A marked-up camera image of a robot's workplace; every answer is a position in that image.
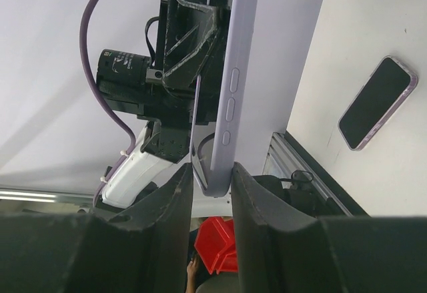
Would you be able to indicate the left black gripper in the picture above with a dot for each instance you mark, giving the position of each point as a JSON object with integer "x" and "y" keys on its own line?
{"x": 190, "y": 51}

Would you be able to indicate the red plastic bin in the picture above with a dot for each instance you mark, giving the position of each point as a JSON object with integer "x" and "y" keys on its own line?
{"x": 216, "y": 245}

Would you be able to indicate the phone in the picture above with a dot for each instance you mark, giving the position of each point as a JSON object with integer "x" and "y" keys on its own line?
{"x": 202, "y": 133}
{"x": 389, "y": 85}

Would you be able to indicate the phone in clear purple case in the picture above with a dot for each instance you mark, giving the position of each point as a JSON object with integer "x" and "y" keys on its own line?
{"x": 389, "y": 85}

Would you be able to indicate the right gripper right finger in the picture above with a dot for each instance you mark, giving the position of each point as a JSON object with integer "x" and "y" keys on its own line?
{"x": 281, "y": 249}

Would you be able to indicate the lilac silicone phone case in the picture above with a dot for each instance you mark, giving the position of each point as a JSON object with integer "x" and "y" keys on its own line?
{"x": 241, "y": 28}

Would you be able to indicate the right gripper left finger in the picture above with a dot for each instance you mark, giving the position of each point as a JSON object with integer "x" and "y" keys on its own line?
{"x": 142, "y": 249}

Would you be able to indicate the aluminium extrusion rail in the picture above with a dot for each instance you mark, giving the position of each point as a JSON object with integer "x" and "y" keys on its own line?
{"x": 304, "y": 187}

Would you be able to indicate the person with dark shirt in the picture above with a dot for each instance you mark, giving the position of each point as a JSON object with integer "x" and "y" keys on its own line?
{"x": 192, "y": 269}

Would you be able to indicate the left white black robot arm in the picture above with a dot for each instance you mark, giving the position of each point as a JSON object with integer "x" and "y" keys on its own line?
{"x": 128, "y": 83}

